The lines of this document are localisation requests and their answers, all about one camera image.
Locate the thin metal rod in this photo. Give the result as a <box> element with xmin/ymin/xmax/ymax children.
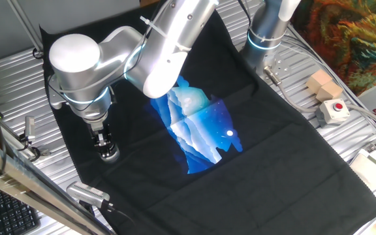
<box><xmin>6</xmin><ymin>0</ymin><xmax>44</xmax><ymax>54</ymax></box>

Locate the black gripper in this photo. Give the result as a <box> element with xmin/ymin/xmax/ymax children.
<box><xmin>86</xmin><ymin>120</ymin><xmax>116</xmax><ymax>156</ymax></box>

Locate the colourful painted cloth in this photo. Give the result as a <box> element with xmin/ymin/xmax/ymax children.
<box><xmin>290</xmin><ymin>0</ymin><xmax>376</xmax><ymax>97</ymax></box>

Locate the black camera cable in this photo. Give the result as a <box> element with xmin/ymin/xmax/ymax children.
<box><xmin>102</xmin><ymin>200</ymin><xmax>138</xmax><ymax>228</ymax></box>

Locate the silver camera with label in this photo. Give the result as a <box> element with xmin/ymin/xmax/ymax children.
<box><xmin>66</xmin><ymin>181</ymin><xmax>112</xmax><ymax>210</ymax></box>

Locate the white flat device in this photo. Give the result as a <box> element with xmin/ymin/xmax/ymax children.
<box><xmin>349</xmin><ymin>143</ymin><xmax>376</xmax><ymax>197</ymax></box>

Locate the clear glass jar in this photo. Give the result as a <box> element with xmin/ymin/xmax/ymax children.
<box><xmin>98</xmin><ymin>149</ymin><xmax>121</xmax><ymax>164</ymax></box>

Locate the light wooden block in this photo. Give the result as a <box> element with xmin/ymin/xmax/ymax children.
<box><xmin>315</xmin><ymin>80</ymin><xmax>344</xmax><ymax>103</ymax></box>
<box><xmin>305</xmin><ymin>69</ymin><xmax>334</xmax><ymax>94</ymax></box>

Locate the aluminium frame beam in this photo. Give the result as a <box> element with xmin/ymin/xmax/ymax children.
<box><xmin>0</xmin><ymin>131</ymin><xmax>112</xmax><ymax>235</ymax></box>

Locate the grey emergency stop button box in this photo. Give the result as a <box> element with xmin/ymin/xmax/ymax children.
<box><xmin>315</xmin><ymin>98</ymin><xmax>351</xmax><ymax>128</ymax></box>

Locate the black cloth with blue print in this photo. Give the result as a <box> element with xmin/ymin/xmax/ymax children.
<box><xmin>40</xmin><ymin>0</ymin><xmax>376</xmax><ymax>235</ymax></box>

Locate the black keyboard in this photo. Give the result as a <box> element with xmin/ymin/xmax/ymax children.
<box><xmin>0</xmin><ymin>183</ymin><xmax>42</xmax><ymax>235</ymax></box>

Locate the grey emergency stop cable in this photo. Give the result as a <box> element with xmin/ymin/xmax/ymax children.
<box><xmin>262</xmin><ymin>65</ymin><xmax>376</xmax><ymax>132</ymax></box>

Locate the small silver camera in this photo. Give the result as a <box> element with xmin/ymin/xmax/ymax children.
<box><xmin>23</xmin><ymin>115</ymin><xmax>37</xmax><ymax>143</ymax></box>

